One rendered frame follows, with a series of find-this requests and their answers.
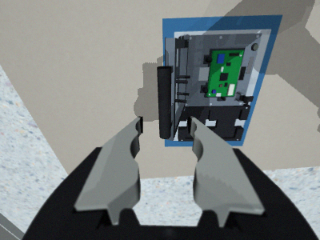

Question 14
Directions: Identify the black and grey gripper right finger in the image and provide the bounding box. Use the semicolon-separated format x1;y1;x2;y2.
188;116;319;240

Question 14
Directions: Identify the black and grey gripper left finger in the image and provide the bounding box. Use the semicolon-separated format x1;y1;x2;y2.
22;116;143;240

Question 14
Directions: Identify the green circuit board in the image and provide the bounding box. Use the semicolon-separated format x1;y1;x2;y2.
206;50;244;97

